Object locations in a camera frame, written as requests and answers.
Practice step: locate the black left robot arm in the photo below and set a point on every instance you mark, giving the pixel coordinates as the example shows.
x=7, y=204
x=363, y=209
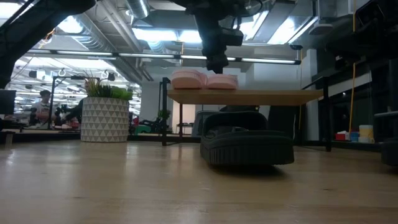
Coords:
x=31, y=25

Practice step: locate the small dark leafy plant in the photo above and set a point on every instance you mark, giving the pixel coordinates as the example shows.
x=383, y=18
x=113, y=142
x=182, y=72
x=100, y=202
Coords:
x=164, y=115

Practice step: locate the yellow and white container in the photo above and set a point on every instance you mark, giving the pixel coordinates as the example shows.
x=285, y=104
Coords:
x=366, y=130

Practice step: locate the red box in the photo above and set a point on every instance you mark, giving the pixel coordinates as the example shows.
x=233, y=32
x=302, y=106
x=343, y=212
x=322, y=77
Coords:
x=340, y=136

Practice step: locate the dark flat monitor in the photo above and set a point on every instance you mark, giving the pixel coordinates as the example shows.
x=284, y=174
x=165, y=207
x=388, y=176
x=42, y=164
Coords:
x=7, y=102

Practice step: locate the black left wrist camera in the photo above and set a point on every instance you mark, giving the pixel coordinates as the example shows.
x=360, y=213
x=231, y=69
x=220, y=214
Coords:
x=233, y=37

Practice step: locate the long hanging light bar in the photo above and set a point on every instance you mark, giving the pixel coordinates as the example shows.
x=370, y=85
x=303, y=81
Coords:
x=146, y=55

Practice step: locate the blue and white box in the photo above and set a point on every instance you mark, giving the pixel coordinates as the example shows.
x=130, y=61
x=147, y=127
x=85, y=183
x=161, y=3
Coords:
x=354, y=137

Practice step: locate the wooden shelf with black frame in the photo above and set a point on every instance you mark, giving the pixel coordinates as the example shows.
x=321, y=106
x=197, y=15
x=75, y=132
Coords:
x=248, y=97

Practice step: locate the person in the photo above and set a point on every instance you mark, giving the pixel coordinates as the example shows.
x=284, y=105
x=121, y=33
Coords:
x=43, y=107

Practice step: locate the succulent in patterned white pot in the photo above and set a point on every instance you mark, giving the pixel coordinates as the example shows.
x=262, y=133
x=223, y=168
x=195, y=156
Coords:
x=104, y=121

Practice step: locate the black rubber slide sandal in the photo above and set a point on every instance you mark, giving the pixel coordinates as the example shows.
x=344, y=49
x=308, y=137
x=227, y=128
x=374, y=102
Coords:
x=248, y=149

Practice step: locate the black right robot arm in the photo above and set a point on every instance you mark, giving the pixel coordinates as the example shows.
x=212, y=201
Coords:
x=376, y=18

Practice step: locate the pink rubber slide sandal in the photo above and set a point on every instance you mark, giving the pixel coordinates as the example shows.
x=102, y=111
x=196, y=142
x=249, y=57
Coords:
x=186, y=81
x=222, y=83

